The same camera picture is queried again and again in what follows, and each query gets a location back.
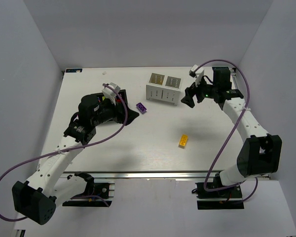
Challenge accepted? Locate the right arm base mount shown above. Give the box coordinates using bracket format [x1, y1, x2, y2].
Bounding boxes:
[191, 182, 244, 210]

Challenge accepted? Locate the white two-bin container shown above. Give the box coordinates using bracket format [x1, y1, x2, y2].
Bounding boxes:
[146, 73, 183, 105]

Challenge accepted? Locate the purple lego brick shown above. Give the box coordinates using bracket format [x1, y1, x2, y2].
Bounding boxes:
[136, 103, 147, 114]

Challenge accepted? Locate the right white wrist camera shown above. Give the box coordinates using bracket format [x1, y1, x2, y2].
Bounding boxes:
[188, 65, 205, 87]

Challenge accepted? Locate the black two-bin container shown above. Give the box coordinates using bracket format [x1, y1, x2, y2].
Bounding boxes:
[95, 89, 128, 105]

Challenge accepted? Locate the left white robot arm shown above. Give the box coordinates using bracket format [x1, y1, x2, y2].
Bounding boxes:
[12, 94, 139, 225]

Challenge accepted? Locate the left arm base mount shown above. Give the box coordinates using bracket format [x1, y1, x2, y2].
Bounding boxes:
[62, 172, 115, 207]

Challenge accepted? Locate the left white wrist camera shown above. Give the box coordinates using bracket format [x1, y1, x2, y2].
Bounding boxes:
[102, 82, 120, 106]

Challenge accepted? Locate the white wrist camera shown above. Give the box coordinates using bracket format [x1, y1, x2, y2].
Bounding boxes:
[102, 82, 120, 106]
[188, 65, 205, 87]

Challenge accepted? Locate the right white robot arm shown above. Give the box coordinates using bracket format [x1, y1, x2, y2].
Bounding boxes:
[181, 65, 282, 192]

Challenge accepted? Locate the yellow lego brick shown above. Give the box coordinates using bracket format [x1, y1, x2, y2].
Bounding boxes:
[179, 134, 188, 148]

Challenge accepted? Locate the left blue table label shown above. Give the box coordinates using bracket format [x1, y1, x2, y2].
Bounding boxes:
[65, 69, 82, 73]

